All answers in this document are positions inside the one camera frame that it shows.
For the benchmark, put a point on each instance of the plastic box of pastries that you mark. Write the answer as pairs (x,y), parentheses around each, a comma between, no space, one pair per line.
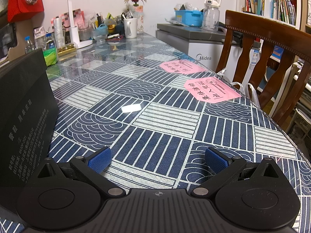
(66,49)

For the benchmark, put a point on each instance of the row of books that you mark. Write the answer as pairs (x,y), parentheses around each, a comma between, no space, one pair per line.
(283,9)
(254,3)

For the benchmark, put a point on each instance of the roll of plastic bags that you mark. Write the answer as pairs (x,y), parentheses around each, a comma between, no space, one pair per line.
(58,32)

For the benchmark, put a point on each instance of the pink checked gift bag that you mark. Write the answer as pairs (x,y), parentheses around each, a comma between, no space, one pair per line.
(73,18)

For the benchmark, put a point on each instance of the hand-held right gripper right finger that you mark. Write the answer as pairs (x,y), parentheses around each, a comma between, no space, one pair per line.
(216,160)

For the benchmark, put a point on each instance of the white desk lamp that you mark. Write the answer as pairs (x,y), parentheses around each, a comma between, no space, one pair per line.
(72,12)

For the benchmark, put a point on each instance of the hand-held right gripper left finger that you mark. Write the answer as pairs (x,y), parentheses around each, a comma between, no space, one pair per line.
(99,160)

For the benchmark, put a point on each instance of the pink paper card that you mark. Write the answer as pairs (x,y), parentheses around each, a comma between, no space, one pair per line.
(211,89)
(179,66)

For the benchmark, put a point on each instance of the clear glass cup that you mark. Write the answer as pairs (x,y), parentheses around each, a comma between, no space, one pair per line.
(84,31)

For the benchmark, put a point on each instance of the red bag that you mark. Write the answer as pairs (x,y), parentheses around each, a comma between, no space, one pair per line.
(24,11)

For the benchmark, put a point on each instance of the small blue basket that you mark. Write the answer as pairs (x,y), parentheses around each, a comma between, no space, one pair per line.
(99,30)

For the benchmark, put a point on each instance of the white plastic bag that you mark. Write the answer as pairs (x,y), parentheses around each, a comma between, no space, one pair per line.
(250,89)

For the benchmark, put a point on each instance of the white mug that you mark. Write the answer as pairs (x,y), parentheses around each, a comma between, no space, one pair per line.
(130,29)

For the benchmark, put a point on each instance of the black shoe box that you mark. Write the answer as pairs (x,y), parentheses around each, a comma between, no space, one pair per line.
(24,106)

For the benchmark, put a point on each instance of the brown wooden chair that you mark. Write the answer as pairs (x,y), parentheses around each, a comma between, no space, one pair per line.
(264,51)

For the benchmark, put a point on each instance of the glass bowl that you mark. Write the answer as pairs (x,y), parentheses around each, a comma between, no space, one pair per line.
(99,38)

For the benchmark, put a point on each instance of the white chest freezer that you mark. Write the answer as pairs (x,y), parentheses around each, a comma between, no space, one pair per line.
(194,46)

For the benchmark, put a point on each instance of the blue patterned desktop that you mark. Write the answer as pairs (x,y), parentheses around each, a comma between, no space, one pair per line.
(158,116)

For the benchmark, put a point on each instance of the clear bottle pink white lid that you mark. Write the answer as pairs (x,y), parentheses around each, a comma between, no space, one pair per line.
(39,38)

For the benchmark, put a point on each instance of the blue plastic basket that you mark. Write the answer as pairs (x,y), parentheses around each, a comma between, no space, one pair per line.
(188,18)

